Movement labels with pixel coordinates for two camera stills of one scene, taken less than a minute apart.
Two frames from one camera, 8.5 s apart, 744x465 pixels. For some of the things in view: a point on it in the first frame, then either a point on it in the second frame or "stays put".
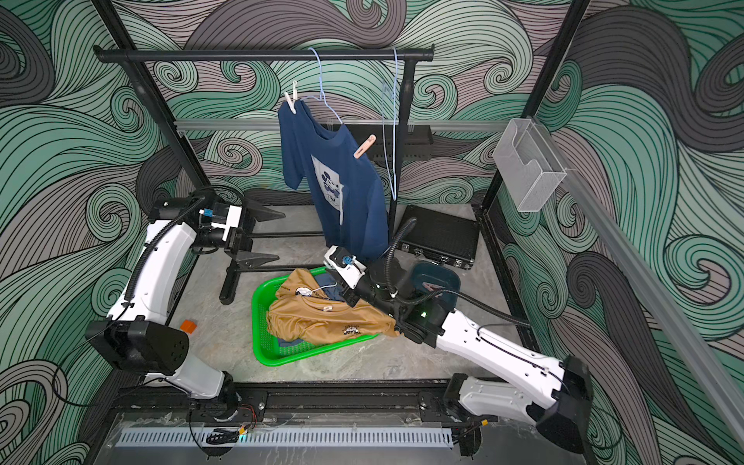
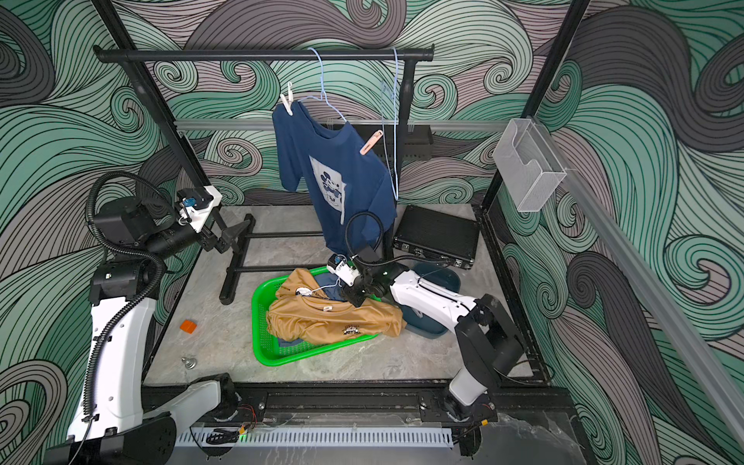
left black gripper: x=243 y=248 to x=208 y=242
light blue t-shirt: x=329 y=286 stays put
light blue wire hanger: x=393 y=191 stays put
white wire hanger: x=308 y=293 stays put
